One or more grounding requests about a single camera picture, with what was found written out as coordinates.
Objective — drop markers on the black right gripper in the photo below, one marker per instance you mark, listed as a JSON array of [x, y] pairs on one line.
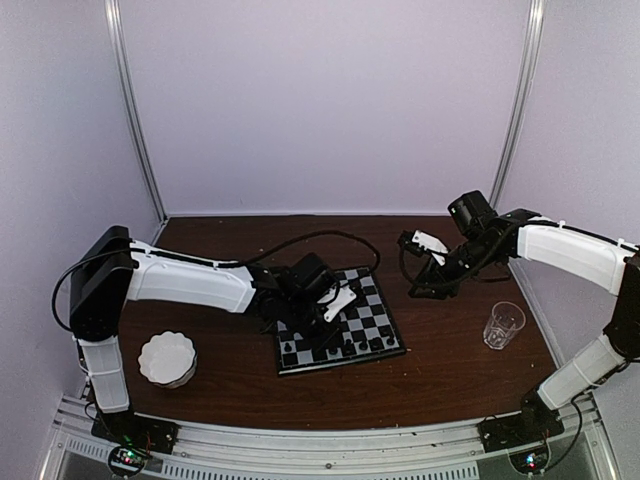
[[432, 274]]

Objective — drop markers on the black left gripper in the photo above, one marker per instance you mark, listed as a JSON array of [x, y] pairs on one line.
[[328, 339]]

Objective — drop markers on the black and grey chessboard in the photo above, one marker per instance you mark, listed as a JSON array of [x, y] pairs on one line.
[[366, 318]]

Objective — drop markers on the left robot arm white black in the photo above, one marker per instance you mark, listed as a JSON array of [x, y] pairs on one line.
[[306, 297]]

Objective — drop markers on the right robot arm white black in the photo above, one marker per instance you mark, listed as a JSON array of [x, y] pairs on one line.
[[608, 264]]

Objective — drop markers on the right round control board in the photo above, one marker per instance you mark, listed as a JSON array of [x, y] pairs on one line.
[[530, 461]]

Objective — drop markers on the round control board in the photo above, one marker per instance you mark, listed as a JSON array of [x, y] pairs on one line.
[[126, 462], [530, 461]]

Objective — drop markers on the left round control board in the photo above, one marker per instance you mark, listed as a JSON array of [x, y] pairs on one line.
[[126, 462]]

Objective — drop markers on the clear drinking glass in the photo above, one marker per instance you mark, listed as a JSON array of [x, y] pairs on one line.
[[506, 320]]

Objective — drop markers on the white scalloped bowl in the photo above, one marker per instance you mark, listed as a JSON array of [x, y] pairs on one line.
[[168, 360]]

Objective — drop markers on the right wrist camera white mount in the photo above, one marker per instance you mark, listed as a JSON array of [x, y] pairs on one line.
[[419, 243]]

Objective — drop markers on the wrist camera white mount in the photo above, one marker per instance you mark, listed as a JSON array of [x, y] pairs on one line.
[[335, 300], [419, 243]]

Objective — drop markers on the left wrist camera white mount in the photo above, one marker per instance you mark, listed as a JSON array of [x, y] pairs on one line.
[[335, 300]]

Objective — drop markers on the right aluminium corner post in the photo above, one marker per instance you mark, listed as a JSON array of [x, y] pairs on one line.
[[528, 64]]

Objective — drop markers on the aluminium corner post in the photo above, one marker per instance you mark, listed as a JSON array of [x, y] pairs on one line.
[[117, 38], [528, 64]]

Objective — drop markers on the aluminium front rail frame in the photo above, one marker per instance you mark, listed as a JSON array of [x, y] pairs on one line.
[[441, 451]]

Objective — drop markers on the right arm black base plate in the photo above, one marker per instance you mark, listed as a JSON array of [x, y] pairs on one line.
[[498, 433]]

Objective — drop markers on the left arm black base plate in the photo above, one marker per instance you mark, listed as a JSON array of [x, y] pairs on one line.
[[141, 433]]

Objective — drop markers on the left aluminium corner post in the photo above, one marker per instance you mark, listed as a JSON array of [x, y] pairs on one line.
[[117, 38]]

